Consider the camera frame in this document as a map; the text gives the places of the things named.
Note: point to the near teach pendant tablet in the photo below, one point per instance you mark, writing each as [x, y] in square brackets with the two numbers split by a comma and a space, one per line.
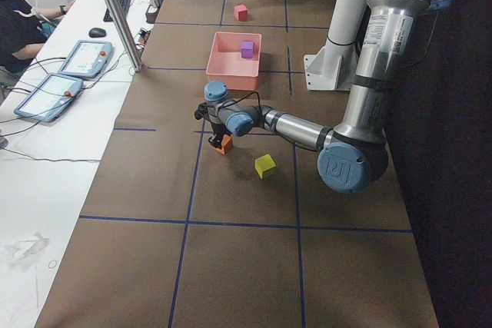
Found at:
[50, 98]

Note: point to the orange foam block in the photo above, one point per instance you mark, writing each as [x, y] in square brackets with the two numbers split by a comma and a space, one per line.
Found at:
[226, 145]

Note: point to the white pedestal column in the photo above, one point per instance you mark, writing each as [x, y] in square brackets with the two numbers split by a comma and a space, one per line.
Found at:
[333, 67]

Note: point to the crumpled clear plastic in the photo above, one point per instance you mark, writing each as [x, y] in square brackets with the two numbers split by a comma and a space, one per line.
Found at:
[26, 249]

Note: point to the teach pendant tablet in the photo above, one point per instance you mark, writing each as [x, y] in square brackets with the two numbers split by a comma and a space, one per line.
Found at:
[50, 98]
[87, 59]

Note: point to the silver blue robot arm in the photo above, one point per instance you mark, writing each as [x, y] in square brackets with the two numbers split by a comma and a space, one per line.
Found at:
[364, 49]

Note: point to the pink plastic bin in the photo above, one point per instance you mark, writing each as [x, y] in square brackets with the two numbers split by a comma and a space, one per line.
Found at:
[226, 64]

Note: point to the pink foam block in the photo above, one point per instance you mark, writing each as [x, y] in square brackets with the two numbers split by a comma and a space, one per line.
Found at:
[241, 13]

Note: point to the seated person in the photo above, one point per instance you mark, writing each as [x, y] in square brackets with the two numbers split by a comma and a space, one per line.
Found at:
[23, 35]

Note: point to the purple foam block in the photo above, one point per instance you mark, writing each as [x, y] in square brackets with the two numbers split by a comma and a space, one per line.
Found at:
[247, 49]

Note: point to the aluminium frame post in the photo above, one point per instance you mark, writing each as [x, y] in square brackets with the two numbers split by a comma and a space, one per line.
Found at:
[125, 34]

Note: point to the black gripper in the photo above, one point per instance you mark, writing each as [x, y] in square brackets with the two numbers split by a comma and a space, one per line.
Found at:
[217, 130]

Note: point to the yellow foam block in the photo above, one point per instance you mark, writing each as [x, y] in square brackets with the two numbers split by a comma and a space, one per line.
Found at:
[265, 166]

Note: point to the black computer mouse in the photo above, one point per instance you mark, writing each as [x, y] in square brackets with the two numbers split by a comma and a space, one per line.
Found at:
[97, 33]

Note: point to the far teach pendant tablet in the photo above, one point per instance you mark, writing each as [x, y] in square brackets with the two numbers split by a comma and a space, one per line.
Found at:
[87, 59]

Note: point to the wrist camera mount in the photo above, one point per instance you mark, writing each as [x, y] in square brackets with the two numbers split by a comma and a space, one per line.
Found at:
[202, 112]

